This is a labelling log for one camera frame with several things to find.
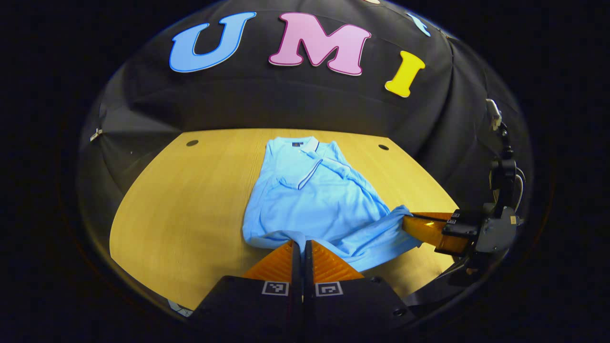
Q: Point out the pale patterned object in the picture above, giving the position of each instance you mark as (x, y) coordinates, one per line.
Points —
(180, 308)

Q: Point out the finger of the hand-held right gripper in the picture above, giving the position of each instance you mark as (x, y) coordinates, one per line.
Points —
(429, 233)
(436, 216)

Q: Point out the light blue T-shirt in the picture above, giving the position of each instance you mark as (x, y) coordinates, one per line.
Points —
(314, 205)

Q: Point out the small white clip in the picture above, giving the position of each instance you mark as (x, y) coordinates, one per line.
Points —
(96, 135)

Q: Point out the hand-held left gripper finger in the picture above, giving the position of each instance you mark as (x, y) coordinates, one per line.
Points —
(308, 267)
(296, 267)

